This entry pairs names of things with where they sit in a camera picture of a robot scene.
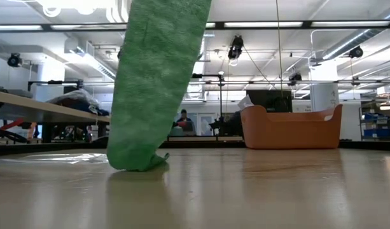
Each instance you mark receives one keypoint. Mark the shelf with blue bins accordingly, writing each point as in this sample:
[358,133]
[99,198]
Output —
[376,132]

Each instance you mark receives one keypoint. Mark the black hanging ceiling reel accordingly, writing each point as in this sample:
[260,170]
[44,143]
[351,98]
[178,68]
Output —
[15,59]
[356,51]
[236,46]
[295,78]

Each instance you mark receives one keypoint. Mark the green knit bandage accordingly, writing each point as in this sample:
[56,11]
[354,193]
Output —
[156,79]

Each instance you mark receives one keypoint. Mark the black monitor screen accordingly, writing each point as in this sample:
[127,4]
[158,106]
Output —
[268,97]

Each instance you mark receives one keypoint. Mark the person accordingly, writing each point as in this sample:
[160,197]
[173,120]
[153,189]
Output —
[184,121]
[234,124]

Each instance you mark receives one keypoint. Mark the black overhead frame bar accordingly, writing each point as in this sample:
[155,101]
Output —
[306,24]

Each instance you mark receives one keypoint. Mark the white round column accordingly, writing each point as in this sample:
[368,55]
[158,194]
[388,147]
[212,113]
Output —
[324,92]

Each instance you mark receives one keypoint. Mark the wooden table on casters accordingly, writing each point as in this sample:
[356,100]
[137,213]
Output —
[38,109]

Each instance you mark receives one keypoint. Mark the black table edge rail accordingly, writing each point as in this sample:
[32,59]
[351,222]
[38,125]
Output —
[198,144]

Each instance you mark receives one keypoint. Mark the dark blue wrapped bundle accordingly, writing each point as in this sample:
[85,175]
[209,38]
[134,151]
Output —
[77,100]

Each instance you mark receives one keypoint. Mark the orange plastic tub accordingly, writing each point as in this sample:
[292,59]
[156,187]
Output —
[290,130]

